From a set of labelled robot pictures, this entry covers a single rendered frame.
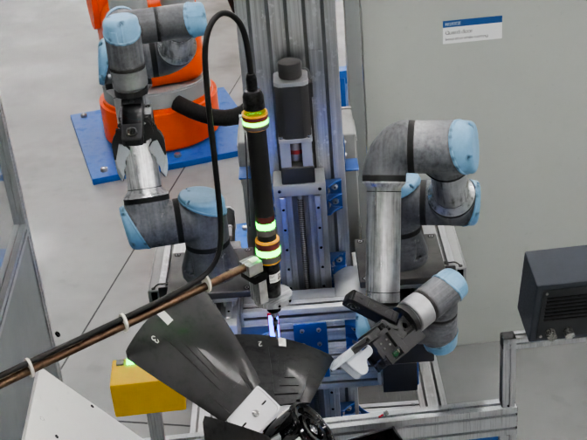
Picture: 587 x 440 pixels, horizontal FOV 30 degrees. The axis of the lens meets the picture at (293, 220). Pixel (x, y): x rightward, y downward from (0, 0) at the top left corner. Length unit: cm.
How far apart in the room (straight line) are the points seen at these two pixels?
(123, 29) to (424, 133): 66
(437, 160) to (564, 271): 38
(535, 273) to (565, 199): 169
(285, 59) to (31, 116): 426
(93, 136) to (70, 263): 136
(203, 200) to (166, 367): 84
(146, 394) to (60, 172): 367
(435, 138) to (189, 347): 71
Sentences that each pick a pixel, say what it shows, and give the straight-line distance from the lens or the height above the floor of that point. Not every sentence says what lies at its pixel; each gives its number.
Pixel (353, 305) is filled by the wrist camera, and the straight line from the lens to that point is 223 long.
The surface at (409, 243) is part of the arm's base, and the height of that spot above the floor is 111.
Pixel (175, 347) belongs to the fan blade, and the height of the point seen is 138.
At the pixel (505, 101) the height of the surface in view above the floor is 101.
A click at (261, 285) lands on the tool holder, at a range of 193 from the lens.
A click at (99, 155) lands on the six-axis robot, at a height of 3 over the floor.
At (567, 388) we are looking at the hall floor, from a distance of 415.
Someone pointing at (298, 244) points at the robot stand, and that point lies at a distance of 294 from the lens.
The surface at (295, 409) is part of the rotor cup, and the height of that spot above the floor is 126.
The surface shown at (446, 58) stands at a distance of 377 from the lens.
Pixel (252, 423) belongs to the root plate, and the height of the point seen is 124.
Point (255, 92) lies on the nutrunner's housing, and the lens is 178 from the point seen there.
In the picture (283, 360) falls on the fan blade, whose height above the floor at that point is 119.
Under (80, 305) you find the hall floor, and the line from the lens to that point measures 483.
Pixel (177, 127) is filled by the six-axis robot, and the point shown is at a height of 17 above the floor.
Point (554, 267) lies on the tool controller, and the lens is 246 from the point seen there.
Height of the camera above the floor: 252
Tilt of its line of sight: 29 degrees down
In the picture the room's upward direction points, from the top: 5 degrees counter-clockwise
